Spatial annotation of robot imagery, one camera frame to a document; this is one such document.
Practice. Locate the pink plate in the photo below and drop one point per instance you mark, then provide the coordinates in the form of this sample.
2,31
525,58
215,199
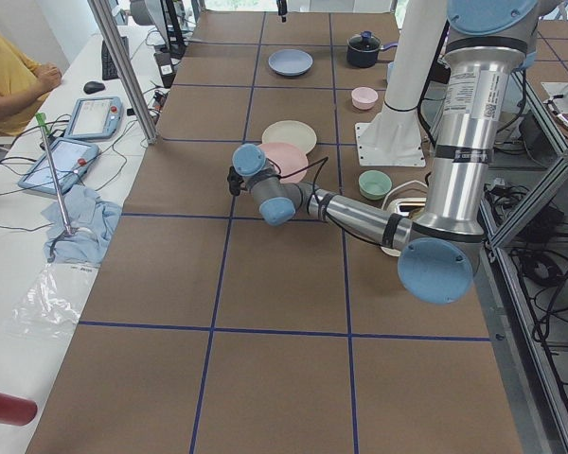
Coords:
291,162

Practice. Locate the clear plastic bag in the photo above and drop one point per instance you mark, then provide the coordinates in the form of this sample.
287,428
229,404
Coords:
52,306

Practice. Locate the grabber stick green tip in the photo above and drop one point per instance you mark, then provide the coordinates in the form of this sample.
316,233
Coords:
41,123

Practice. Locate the teach pendant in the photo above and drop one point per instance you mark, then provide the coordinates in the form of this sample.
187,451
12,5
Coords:
71,159
94,118

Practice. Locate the aluminium frame post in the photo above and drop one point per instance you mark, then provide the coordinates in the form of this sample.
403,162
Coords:
106,24

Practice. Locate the black computer mouse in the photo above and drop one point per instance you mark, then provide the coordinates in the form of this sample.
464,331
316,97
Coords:
92,87

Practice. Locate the pink bowl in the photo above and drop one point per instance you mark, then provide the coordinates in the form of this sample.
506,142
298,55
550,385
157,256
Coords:
364,98

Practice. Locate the seated person yellow shirt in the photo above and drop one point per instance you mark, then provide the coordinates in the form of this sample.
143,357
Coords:
24,86

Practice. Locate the red bottle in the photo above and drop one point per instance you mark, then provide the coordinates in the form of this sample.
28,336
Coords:
16,411

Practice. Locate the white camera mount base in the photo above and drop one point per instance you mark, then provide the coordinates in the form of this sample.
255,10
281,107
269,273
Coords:
403,148

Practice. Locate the cream toaster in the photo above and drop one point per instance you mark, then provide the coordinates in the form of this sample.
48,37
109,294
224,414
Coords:
405,206

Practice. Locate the blue plate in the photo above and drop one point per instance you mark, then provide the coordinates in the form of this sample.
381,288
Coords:
290,62

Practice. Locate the small blue cup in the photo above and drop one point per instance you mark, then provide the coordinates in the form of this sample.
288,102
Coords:
390,71

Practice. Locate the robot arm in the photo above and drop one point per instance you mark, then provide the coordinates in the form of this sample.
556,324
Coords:
482,42

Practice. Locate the dark blue pot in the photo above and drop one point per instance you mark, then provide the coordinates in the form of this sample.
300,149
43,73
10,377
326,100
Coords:
363,49

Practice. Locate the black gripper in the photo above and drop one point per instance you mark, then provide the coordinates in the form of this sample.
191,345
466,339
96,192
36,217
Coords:
237,187

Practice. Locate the black keyboard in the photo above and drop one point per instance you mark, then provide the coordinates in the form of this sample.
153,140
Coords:
108,68

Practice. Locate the green bowl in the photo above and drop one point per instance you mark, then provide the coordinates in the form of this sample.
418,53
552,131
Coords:
374,184

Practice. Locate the teach pendant far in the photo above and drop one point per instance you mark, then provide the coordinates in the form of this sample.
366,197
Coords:
94,118

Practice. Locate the teach pendant near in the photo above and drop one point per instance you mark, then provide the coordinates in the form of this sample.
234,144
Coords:
71,159

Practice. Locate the cream plate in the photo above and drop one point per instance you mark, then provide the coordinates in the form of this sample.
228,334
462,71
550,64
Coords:
292,132

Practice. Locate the light blue cloth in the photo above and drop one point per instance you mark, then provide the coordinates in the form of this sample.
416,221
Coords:
94,222

